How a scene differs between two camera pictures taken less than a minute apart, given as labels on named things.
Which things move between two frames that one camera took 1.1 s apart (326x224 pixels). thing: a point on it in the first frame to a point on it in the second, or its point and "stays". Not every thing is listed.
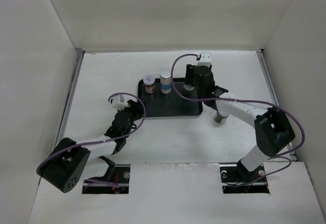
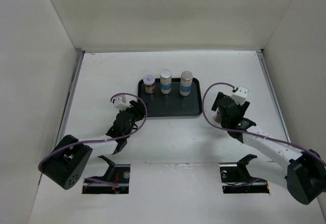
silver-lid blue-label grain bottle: x=165 y=82 stays
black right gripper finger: x=190 y=76 to x=215 y=104
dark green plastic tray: x=171 y=104 stays
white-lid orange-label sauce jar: x=149 y=82 stays
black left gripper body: x=134 y=113 stays
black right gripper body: x=200 y=91 to x=240 y=108
